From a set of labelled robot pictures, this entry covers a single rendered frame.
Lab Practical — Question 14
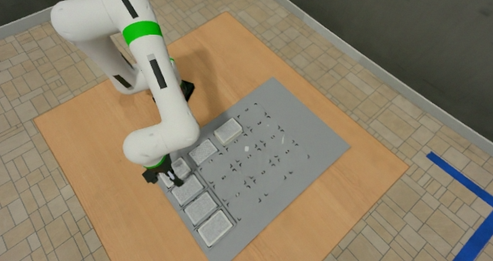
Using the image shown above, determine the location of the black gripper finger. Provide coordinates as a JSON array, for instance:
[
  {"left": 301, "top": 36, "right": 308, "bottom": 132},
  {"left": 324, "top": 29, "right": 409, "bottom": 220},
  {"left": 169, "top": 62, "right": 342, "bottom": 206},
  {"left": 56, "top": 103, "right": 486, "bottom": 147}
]
[{"left": 164, "top": 166, "right": 184, "bottom": 187}]

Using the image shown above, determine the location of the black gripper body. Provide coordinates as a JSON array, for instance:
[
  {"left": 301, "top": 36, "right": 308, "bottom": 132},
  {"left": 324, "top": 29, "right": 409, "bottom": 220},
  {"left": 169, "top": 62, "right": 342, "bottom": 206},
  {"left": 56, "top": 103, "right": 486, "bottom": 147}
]
[{"left": 157, "top": 158, "right": 172, "bottom": 175}]

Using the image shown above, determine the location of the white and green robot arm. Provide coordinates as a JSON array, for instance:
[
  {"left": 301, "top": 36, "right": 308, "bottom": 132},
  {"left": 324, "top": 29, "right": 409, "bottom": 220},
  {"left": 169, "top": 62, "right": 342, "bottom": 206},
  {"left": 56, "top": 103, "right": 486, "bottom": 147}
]
[{"left": 51, "top": 0, "right": 200, "bottom": 184}]

